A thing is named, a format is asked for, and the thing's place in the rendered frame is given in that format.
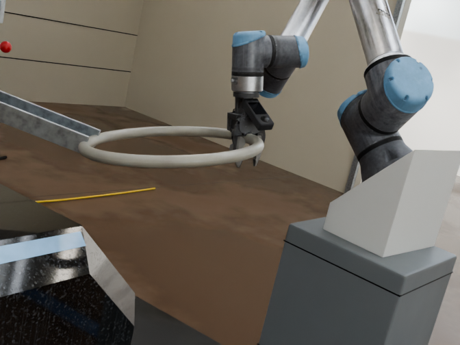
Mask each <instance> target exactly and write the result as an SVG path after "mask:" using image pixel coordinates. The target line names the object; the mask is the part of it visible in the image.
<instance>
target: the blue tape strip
mask: <svg viewBox="0 0 460 345"><path fill-rule="evenodd" d="M82 246H86V244H85V242H84V239H83V236H82V234H81V232H80V231H79V232H74V233H67V234H64V235H57V236H53V237H48V238H42V239H37V240H30V241H26V242H19V243H16V244H9V245H5V246H0V264H4V263H8V262H11V261H17V260H21V259H27V258H30V257H36V256H40V255H46V254H49V253H56V252H59V251H65V250H68V249H72V248H79V247H82Z"/></svg>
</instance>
